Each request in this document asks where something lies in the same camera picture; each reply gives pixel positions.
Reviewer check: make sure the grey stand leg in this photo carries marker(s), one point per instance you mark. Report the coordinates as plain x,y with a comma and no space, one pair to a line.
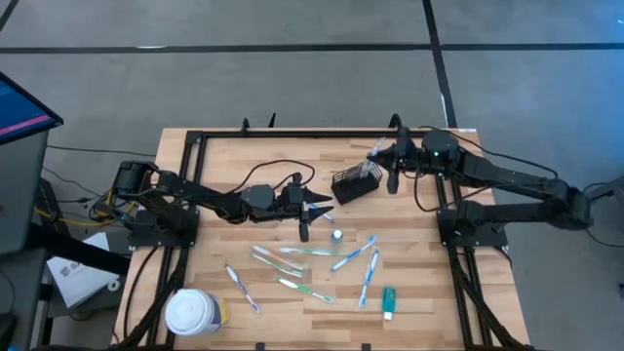
609,187

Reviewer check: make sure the white tape roll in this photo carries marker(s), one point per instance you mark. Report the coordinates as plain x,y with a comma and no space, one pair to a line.
110,285

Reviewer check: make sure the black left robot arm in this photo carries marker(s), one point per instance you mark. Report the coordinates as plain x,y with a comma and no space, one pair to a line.
214,197

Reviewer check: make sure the monitor with blue screen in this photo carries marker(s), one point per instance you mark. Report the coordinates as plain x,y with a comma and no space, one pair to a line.
19,112

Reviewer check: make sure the purple white wrapped toothbrush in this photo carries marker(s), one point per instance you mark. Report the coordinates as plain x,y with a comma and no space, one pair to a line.
241,287

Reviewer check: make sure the white table corner label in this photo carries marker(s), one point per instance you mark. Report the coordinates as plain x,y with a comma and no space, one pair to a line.
468,129

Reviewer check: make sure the green white toothbrush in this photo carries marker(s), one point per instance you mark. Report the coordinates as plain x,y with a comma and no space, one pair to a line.
275,265
304,290

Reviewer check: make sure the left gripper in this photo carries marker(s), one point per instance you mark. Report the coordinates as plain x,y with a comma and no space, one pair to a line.
292,202

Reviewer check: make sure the teal toothpaste tube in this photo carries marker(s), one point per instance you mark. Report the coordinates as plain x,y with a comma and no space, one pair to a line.
388,300

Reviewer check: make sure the grey cabinet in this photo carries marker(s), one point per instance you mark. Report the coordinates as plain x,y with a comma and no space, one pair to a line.
19,195

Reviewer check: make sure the black aluminium table frame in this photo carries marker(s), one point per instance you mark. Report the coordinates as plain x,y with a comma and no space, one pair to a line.
317,133

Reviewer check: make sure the orange white toothbrush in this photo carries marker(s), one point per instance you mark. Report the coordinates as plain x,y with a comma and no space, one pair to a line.
278,257

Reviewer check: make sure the white lidded wipes canister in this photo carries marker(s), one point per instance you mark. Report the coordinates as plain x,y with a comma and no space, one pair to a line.
192,312

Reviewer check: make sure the teal mouthwash bottle white cap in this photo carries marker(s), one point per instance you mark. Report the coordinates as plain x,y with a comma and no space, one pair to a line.
337,237

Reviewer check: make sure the white printed booklet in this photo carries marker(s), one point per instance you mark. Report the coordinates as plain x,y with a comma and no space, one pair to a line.
78,285

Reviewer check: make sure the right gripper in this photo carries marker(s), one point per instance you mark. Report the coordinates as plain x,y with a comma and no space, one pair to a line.
411,155

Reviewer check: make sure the teal white toothbrush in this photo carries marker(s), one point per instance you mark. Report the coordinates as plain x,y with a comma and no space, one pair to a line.
307,252

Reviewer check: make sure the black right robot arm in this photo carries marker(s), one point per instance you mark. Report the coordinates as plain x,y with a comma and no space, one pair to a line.
512,176

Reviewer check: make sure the black desk beam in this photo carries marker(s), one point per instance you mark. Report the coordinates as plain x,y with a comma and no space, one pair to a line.
73,248

